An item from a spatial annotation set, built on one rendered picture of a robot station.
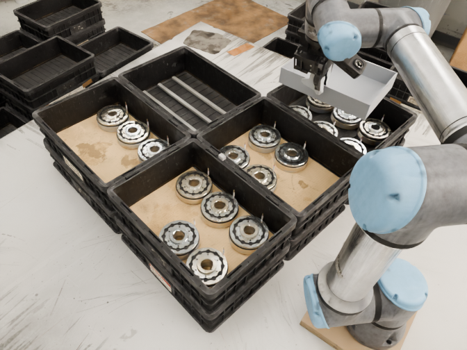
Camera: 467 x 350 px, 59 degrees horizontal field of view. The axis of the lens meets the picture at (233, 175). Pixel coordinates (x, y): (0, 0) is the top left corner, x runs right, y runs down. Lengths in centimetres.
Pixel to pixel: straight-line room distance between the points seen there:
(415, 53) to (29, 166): 122
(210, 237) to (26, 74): 156
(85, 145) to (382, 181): 100
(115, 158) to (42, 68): 119
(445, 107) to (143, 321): 85
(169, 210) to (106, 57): 161
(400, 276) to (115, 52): 212
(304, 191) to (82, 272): 67
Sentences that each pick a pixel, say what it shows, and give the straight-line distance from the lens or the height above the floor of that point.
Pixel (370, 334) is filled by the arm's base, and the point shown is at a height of 78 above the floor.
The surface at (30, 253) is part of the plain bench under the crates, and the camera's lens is 132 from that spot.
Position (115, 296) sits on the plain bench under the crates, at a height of 70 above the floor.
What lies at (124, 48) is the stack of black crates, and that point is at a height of 38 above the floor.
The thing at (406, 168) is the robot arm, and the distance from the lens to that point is 57.
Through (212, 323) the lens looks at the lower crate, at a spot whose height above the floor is 76.
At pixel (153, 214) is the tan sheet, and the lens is 114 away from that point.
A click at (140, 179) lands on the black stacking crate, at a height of 91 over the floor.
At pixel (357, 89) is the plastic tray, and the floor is 104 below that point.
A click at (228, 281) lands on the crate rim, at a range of 91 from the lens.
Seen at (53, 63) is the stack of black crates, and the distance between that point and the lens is 242.
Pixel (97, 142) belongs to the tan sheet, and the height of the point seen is 83.
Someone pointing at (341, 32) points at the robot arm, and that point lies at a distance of 83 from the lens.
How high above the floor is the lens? 174
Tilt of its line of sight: 48 degrees down
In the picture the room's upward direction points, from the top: 4 degrees clockwise
